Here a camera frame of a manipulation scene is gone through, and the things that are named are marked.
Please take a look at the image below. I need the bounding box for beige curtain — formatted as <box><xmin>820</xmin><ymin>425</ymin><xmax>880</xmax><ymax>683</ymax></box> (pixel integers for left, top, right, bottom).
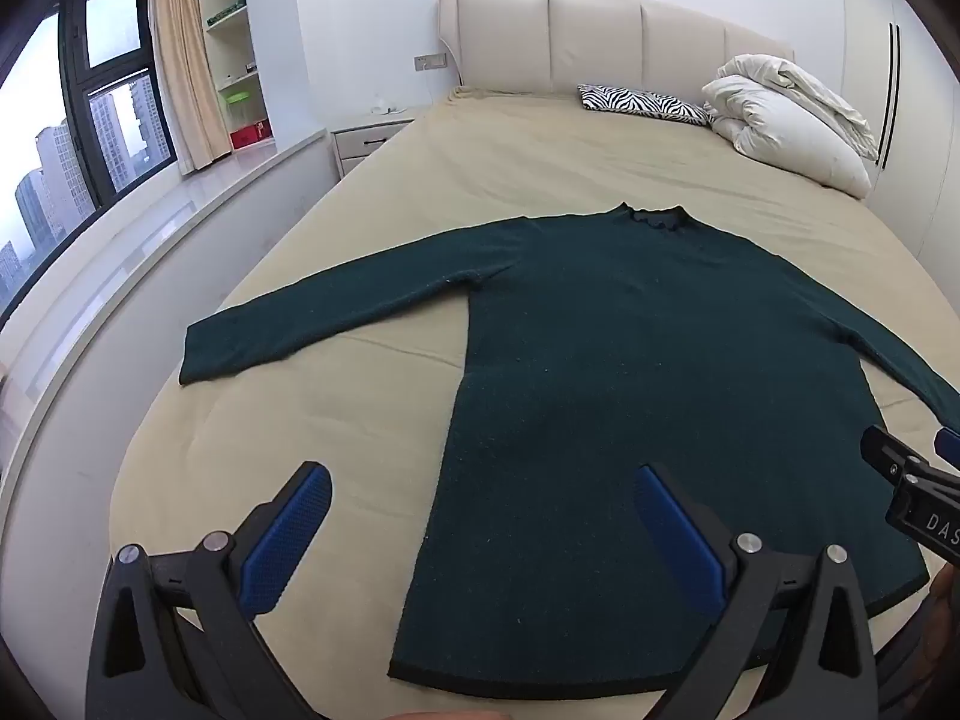
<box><xmin>148</xmin><ymin>0</ymin><xmax>230</xmax><ymax>172</ymax></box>

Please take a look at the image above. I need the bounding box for white nightstand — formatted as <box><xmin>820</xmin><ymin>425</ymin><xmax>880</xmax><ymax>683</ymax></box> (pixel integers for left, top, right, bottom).
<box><xmin>331</xmin><ymin>112</ymin><xmax>418</xmax><ymax>179</ymax></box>

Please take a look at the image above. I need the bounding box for white folded duvet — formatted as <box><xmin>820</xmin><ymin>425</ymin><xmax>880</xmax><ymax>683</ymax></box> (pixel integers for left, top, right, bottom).
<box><xmin>701</xmin><ymin>54</ymin><xmax>880</xmax><ymax>200</ymax></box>

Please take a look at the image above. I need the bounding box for black framed window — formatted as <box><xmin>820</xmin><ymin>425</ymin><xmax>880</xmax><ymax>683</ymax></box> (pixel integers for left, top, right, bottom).
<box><xmin>0</xmin><ymin>0</ymin><xmax>179</xmax><ymax>316</ymax></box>

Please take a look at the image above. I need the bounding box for cream padded headboard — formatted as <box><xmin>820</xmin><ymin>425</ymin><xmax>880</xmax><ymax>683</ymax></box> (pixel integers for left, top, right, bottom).
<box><xmin>437</xmin><ymin>0</ymin><xmax>796</xmax><ymax>100</ymax></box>

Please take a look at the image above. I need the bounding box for dark green sweater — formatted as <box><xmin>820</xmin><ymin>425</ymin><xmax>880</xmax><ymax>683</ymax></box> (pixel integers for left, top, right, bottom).
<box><xmin>178</xmin><ymin>202</ymin><xmax>960</xmax><ymax>700</ymax></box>

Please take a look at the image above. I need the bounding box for zebra print pillow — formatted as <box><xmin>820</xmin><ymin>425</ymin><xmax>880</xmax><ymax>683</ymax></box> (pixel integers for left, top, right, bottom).
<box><xmin>577</xmin><ymin>84</ymin><xmax>710</xmax><ymax>126</ymax></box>

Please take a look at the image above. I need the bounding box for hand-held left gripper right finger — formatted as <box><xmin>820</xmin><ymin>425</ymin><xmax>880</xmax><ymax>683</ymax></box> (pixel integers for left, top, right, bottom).
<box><xmin>634</xmin><ymin>465</ymin><xmax>882</xmax><ymax>720</ymax></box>

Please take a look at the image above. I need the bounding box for white window ledge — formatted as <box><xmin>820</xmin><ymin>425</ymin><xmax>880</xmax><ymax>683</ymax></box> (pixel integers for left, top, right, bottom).
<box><xmin>0</xmin><ymin>126</ymin><xmax>337</xmax><ymax>616</ymax></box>

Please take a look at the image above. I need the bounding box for white wardrobe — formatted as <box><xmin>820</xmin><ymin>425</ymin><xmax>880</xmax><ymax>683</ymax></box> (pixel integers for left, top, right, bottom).
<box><xmin>836</xmin><ymin>0</ymin><xmax>960</xmax><ymax>260</ymax></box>

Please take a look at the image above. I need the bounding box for white wall shelf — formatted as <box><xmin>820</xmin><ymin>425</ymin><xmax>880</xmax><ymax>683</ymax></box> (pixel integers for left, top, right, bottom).
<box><xmin>195</xmin><ymin>0</ymin><xmax>275</xmax><ymax>155</ymax></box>

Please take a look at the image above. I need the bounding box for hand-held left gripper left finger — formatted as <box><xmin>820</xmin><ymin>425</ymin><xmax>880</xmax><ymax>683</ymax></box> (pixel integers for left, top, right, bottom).
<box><xmin>86</xmin><ymin>461</ymin><xmax>335</xmax><ymax>720</ymax></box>

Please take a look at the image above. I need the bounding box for bed with beige sheet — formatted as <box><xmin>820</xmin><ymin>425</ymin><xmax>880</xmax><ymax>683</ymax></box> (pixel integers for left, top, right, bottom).
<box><xmin>109</xmin><ymin>86</ymin><xmax>960</xmax><ymax>720</ymax></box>

